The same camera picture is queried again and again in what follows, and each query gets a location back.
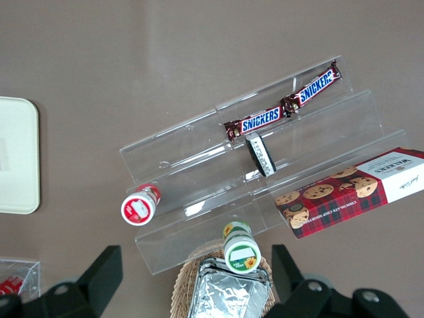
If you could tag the red Coca-Cola bottle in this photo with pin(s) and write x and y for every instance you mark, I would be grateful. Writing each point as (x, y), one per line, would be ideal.
(11, 285)

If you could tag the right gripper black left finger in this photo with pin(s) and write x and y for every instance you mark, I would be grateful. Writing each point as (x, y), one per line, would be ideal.
(99, 278)

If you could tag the small black white-edged box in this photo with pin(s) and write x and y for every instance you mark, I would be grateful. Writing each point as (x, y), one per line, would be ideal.
(260, 155)

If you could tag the Walkers red tartan cookie box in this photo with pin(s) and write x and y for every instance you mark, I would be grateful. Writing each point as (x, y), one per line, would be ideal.
(348, 195)

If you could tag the stacked aluminium foil trays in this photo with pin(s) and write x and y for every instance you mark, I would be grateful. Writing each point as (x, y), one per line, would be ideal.
(225, 295)

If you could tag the Snickers chocolate bar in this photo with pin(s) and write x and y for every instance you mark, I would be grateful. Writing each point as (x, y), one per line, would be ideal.
(314, 87)
(260, 120)

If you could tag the red-lidded snack cup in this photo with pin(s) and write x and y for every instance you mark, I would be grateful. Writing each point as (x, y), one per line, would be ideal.
(137, 208)

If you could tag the light wicker basket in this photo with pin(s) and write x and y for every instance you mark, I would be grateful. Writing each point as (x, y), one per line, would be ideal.
(182, 288)

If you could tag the clear acrylic stepped display stand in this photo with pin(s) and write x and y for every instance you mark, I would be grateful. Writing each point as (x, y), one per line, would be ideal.
(185, 155)

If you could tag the green-lidded sunflower snack cup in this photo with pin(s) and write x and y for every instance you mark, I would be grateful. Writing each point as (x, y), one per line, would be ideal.
(241, 256)

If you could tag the cream plastic tray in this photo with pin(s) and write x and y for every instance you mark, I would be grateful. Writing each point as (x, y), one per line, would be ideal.
(20, 185)

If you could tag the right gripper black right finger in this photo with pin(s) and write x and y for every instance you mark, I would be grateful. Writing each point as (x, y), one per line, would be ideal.
(291, 285)

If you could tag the clear acrylic bottle rack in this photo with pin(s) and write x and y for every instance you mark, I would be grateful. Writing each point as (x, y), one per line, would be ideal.
(31, 281)

